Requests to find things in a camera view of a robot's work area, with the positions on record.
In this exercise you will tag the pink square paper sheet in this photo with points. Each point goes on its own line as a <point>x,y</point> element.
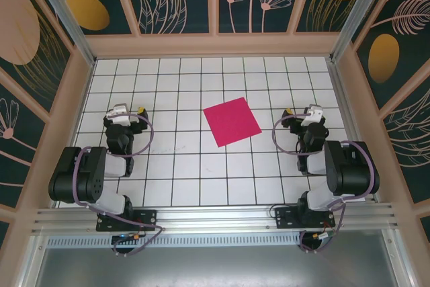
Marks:
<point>232,122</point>

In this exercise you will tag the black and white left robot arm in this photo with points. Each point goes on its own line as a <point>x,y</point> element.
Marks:
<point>84,172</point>

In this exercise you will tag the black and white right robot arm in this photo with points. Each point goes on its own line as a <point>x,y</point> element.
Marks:
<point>352,169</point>

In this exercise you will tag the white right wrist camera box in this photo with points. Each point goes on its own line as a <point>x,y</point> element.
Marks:
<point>311,115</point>

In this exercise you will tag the aluminium side rail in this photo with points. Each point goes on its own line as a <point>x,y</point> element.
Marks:
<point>349,125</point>

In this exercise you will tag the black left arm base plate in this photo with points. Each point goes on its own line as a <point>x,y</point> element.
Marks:
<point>148,218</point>

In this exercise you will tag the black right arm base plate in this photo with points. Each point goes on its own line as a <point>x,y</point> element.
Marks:
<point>285,216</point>

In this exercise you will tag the aluminium mounting rail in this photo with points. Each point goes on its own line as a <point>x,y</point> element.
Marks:
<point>215,216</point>

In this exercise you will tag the aluminium frame post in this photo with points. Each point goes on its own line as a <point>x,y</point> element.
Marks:
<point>359,11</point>
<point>64,11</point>

